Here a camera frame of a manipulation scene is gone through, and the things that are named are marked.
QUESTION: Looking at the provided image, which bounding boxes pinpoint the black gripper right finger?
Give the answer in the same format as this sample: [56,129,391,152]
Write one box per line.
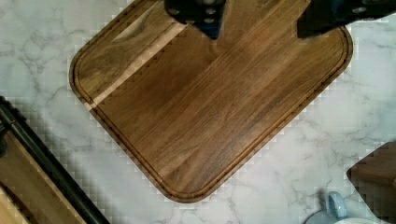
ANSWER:
[297,0,396,39]

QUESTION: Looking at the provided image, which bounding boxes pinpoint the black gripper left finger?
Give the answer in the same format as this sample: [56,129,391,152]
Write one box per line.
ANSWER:
[163,0,226,40]

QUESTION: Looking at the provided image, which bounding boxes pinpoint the black drawer handle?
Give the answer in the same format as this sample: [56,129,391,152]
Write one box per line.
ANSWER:
[1,98,110,224]

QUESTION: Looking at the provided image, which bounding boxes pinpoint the wooden drawer cabinet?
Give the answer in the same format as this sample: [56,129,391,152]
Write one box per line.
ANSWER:
[0,132,86,224]

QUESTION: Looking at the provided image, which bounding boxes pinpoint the wooden cutting board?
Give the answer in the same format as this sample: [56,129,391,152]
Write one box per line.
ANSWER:
[69,0,353,203]

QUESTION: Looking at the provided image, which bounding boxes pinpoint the wooden utensil holder block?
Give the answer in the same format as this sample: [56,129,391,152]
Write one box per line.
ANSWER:
[346,142,396,224]

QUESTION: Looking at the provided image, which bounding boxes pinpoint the light blue mug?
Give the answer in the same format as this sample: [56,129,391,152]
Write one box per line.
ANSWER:
[305,191,378,224]

